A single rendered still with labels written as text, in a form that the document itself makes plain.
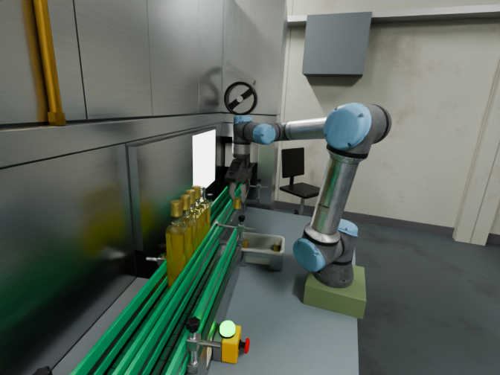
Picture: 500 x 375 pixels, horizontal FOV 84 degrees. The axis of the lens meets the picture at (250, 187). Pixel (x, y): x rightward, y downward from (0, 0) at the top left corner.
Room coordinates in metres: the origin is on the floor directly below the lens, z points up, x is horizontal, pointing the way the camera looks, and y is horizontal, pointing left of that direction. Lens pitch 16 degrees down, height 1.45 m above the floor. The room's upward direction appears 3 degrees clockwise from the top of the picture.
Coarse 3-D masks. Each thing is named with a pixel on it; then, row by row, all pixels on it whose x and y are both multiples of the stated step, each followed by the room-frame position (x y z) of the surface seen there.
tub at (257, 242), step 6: (246, 234) 1.27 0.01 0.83; (252, 234) 1.26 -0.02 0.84; (258, 234) 1.26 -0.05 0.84; (264, 234) 1.26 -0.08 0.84; (252, 240) 1.26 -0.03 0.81; (258, 240) 1.26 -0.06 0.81; (264, 240) 1.25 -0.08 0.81; (270, 240) 1.25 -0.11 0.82; (276, 240) 1.24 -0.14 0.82; (282, 240) 1.21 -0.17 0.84; (252, 246) 1.26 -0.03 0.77; (258, 246) 1.25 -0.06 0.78; (264, 246) 1.25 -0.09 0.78; (270, 246) 1.25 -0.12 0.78; (282, 246) 1.14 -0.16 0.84; (258, 252) 1.11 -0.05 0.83; (264, 252) 1.09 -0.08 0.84; (270, 252) 1.09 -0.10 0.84; (276, 252) 1.09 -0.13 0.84; (282, 252) 1.09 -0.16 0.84
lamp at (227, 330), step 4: (224, 324) 0.64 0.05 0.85; (228, 324) 0.64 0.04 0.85; (232, 324) 0.65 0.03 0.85; (220, 328) 0.64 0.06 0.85; (224, 328) 0.63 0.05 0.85; (228, 328) 0.63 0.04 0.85; (232, 328) 0.64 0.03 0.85; (220, 332) 0.63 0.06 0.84; (224, 332) 0.63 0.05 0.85; (228, 332) 0.63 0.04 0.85; (232, 332) 0.63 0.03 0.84; (224, 336) 0.62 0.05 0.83; (228, 336) 0.62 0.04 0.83; (232, 336) 0.63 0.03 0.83
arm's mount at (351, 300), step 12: (312, 276) 0.93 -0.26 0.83; (360, 276) 0.95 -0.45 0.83; (312, 288) 0.87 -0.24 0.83; (324, 288) 0.87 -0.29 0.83; (336, 288) 0.87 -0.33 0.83; (348, 288) 0.87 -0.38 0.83; (360, 288) 0.88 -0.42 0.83; (312, 300) 0.87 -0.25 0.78; (324, 300) 0.85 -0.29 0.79; (336, 300) 0.84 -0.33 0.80; (348, 300) 0.83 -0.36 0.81; (360, 300) 0.82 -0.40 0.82; (348, 312) 0.83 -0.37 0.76; (360, 312) 0.81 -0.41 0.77
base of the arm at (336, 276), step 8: (336, 264) 0.89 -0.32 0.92; (344, 264) 0.89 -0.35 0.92; (312, 272) 0.95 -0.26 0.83; (320, 272) 0.92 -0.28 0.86; (328, 272) 0.89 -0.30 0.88; (336, 272) 0.88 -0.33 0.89; (344, 272) 0.89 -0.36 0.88; (352, 272) 0.91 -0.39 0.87; (320, 280) 0.90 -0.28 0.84; (328, 280) 0.88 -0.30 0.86; (336, 280) 0.87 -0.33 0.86; (344, 280) 0.89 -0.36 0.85; (352, 280) 0.90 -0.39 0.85
